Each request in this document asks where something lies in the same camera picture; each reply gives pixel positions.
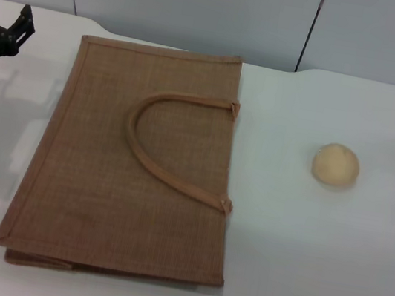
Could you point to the brown jute handbag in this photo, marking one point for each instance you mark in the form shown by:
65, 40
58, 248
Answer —
121, 181

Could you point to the round egg yolk pastry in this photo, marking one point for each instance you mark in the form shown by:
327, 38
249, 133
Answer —
335, 169

